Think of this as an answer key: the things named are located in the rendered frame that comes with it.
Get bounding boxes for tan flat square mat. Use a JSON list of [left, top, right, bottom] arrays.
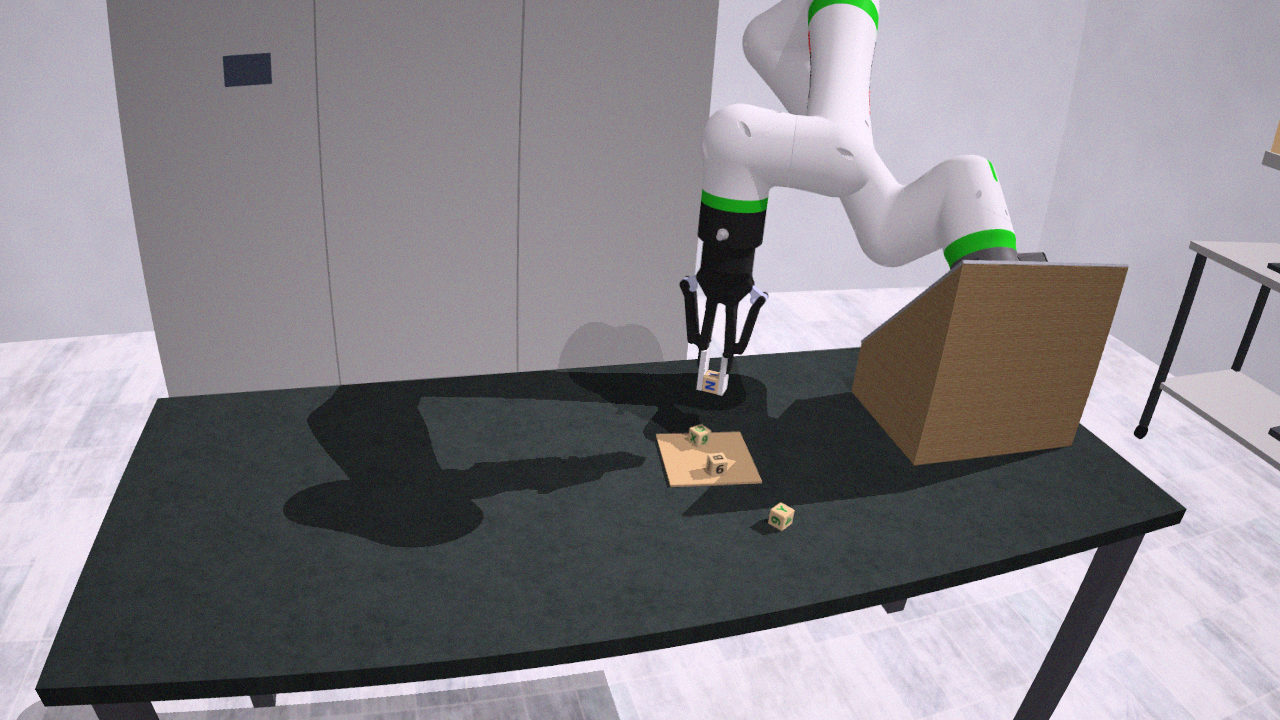
[[657, 432, 762, 487]]

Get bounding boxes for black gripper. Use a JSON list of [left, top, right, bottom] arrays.
[[678, 242, 769, 396]]

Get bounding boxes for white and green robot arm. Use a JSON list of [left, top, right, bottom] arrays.
[[698, 0, 1048, 270]]

